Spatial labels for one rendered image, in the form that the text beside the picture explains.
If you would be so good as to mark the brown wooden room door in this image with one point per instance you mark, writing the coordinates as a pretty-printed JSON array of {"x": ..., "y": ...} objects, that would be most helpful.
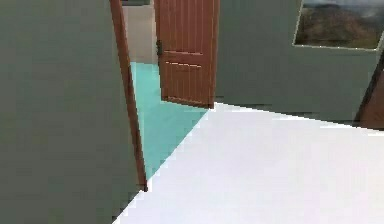
[{"x": 186, "y": 50}]

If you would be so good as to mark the framed landscape picture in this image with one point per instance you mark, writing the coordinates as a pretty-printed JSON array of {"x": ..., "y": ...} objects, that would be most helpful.
[{"x": 340, "y": 25}]

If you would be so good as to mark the brown wooden door frame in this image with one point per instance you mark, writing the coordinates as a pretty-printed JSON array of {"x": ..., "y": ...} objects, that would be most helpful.
[{"x": 128, "y": 86}]

